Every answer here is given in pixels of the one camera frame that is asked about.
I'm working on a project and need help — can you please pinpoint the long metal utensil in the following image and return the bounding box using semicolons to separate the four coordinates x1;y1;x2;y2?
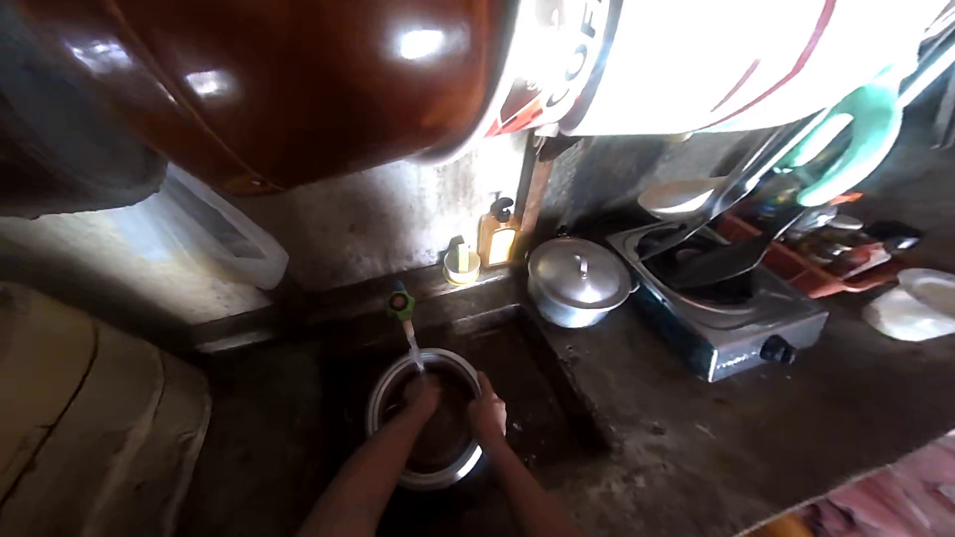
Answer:
664;109;832;250

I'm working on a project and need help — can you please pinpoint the round metal pot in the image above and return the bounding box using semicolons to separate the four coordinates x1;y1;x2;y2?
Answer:
366;348;484;491

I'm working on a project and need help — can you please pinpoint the amber pump bottle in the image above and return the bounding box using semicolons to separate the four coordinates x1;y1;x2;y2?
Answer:
478;197;519;269

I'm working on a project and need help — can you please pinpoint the person's left hand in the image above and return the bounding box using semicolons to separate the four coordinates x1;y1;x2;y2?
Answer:
401;374;441;428

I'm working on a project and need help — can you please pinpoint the pile of jars and packets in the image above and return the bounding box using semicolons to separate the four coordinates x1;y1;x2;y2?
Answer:
772;192;924;278

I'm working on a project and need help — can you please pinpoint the translucent plastic container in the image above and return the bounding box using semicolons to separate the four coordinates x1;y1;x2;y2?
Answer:
112;163;290;291

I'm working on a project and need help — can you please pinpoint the silver pot lid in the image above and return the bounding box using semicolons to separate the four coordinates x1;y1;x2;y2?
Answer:
528;226;632;310

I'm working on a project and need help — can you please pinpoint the wooden post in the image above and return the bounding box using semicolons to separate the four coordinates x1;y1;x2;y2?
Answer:
518;131;556;238

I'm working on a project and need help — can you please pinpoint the large beige sack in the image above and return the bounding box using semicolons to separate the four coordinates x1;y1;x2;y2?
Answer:
0;280;213;537

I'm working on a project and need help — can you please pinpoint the dark sink basin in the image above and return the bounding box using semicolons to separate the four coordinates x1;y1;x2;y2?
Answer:
321;303;614;493

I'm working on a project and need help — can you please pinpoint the small round soap dish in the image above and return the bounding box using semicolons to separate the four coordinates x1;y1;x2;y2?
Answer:
443;251;481;286

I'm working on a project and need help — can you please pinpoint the yellow object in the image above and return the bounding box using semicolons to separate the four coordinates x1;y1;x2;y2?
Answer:
745;512;814;537

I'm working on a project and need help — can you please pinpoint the green plastic handle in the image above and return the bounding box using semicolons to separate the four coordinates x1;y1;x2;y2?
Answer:
776;66;904;208

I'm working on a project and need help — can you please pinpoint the person's right hand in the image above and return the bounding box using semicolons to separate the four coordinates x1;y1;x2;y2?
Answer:
468;371;507;449

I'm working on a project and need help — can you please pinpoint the person's right forearm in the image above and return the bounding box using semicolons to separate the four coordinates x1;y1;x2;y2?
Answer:
480;434;581;537

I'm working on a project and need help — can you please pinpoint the person's left forearm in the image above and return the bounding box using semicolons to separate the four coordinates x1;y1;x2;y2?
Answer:
297;407;437;537

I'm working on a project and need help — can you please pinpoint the silver cooking pot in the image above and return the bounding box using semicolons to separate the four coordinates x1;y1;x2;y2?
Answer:
527;251;641;330

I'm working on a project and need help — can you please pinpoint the red plastic basket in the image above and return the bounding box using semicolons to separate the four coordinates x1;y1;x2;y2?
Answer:
715;210;907;299

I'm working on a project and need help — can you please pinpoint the white plastic container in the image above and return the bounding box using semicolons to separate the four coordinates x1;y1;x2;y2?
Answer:
862;268;955;343

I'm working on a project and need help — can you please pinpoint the white bucket with print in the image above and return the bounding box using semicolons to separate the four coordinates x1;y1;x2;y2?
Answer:
485;0;952;138

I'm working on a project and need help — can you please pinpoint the silver gas stove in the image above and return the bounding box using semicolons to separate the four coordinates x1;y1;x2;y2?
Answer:
606;216;830;384

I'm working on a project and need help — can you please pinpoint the dark metal spatula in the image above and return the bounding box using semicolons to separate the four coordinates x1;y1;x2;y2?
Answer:
663;210;822;292

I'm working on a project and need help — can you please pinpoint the dark grey round container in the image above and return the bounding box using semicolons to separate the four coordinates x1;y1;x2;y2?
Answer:
0;0;170;220

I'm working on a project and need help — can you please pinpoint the pink cloth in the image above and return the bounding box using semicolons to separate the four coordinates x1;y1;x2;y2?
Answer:
798;434;955;537

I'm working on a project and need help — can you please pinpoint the large brown glossy container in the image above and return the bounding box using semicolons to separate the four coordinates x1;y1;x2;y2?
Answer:
22;0;522;198

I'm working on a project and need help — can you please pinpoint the green faucet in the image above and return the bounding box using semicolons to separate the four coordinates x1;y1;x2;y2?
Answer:
387;280;416;346

